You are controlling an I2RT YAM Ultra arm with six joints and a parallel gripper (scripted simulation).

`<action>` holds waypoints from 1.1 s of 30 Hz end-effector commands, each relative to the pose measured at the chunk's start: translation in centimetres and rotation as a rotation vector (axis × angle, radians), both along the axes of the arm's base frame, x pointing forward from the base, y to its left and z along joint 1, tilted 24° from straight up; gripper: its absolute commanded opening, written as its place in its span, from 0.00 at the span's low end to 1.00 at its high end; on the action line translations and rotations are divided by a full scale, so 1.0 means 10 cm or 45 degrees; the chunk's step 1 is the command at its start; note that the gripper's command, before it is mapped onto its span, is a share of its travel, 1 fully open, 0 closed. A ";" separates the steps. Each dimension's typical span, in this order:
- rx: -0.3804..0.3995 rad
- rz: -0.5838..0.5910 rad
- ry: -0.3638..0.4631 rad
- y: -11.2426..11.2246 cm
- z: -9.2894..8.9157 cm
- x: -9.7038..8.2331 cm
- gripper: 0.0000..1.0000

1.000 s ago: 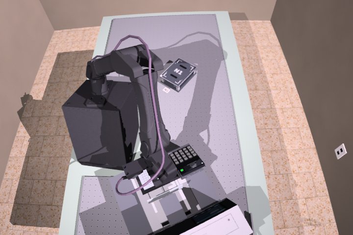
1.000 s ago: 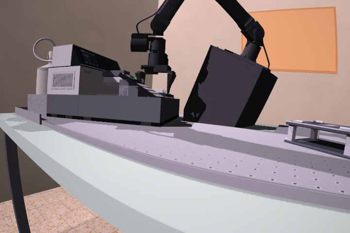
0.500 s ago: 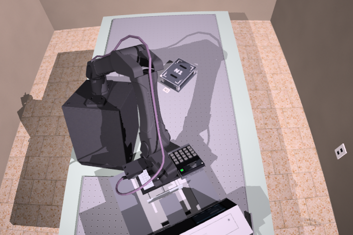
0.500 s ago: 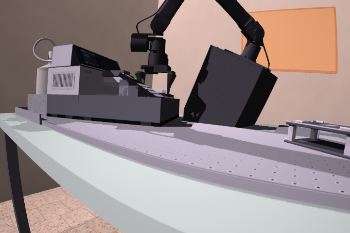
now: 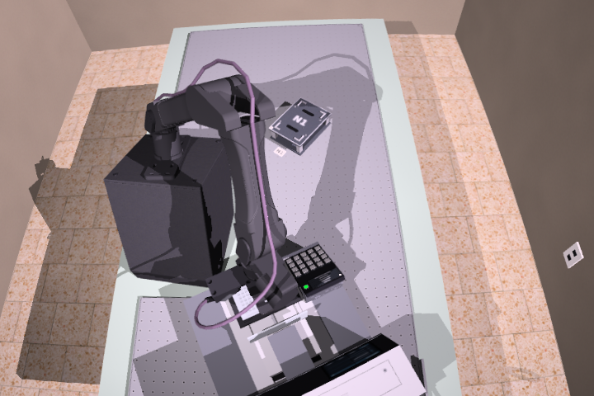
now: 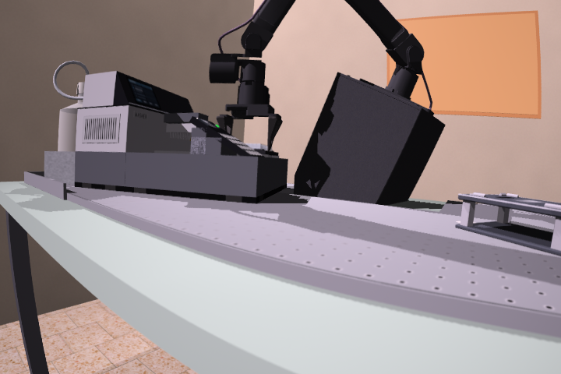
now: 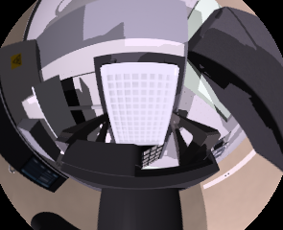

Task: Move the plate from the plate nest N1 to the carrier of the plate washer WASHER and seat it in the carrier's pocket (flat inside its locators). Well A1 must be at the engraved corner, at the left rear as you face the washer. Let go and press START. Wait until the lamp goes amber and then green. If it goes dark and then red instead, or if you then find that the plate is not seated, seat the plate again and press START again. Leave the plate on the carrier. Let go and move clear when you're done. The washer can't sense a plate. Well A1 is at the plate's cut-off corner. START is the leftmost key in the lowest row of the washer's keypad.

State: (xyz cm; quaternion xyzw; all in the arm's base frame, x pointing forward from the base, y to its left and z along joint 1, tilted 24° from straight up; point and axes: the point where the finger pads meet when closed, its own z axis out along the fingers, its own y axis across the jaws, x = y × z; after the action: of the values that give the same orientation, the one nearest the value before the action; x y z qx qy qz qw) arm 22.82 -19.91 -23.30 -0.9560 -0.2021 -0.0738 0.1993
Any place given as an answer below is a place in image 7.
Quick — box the white microplate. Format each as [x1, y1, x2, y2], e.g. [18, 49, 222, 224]
[101, 62, 179, 145]

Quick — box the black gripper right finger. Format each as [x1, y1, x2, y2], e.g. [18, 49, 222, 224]
[170, 112, 221, 166]

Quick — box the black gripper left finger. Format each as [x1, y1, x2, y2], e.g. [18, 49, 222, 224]
[60, 113, 109, 143]

